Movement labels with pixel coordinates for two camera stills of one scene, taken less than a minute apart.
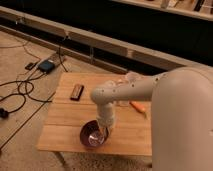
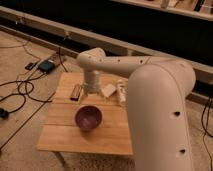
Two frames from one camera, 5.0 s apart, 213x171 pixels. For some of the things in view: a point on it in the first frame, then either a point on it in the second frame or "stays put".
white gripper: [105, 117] → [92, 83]
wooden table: [71, 107] stays put
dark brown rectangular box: [77, 92] stays put
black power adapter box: [46, 66] stays put
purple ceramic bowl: [92, 135] → [88, 117]
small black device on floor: [30, 66] stays put
